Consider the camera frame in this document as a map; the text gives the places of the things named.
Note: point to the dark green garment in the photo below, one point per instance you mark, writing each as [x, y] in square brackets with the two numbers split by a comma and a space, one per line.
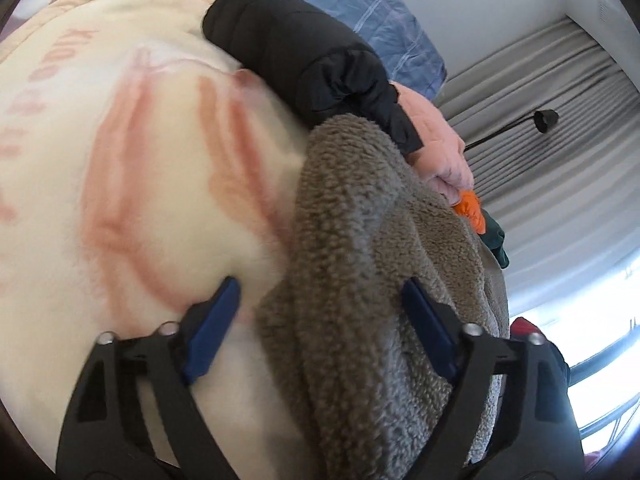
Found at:
[497, 242]

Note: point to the cream patterned blanket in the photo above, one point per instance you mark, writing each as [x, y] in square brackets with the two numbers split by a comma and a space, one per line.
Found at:
[125, 160]

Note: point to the grey pleated curtain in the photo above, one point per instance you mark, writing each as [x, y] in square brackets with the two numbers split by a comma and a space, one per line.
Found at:
[550, 200]

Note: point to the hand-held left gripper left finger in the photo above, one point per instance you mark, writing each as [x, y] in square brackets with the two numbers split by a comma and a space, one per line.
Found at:
[212, 332]

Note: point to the orange puffer jacket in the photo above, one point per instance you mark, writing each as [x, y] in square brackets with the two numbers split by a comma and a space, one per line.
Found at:
[472, 207]

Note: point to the olive fleece zip jacket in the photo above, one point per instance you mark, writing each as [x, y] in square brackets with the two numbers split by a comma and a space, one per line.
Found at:
[350, 260]

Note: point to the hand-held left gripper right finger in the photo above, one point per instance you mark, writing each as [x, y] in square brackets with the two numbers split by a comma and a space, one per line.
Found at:
[430, 332]

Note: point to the pink quilted garment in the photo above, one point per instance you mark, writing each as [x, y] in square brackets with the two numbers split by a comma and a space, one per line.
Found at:
[435, 130]

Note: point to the red cloth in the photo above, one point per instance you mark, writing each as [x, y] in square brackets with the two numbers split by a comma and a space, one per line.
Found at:
[522, 327]

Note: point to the black puffer jacket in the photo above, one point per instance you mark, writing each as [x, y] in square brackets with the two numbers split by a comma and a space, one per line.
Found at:
[300, 45]

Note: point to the black floor lamp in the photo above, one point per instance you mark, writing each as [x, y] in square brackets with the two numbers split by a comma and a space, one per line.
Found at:
[545, 120]

